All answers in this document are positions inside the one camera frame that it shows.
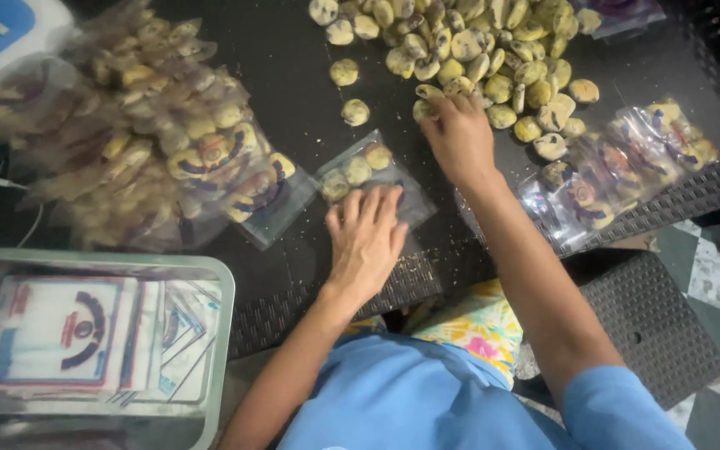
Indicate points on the person's left hand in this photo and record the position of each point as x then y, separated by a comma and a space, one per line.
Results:
363, 250

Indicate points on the person's right hand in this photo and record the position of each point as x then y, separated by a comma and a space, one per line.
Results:
463, 144

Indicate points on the clear plastic packet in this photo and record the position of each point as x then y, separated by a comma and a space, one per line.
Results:
413, 200

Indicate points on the round yellow spotted cookie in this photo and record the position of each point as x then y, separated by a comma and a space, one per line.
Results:
377, 156
334, 185
357, 170

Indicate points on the pile of loose yellow cookies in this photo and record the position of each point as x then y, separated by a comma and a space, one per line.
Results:
479, 50

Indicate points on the person's floral trousers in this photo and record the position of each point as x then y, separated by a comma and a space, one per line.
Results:
479, 325

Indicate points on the clear plastic tray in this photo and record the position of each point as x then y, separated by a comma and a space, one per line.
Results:
225, 300

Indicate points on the heap of filled cookie packets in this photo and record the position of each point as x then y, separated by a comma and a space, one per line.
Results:
616, 169
147, 137

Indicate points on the person's blue shirt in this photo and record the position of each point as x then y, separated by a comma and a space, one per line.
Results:
410, 406

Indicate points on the black wicker stool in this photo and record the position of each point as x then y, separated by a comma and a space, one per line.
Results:
647, 325

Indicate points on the stack of empty printed packets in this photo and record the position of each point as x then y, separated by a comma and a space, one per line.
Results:
66, 337

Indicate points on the white and blue sealing machine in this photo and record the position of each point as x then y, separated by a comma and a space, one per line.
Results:
4, 37

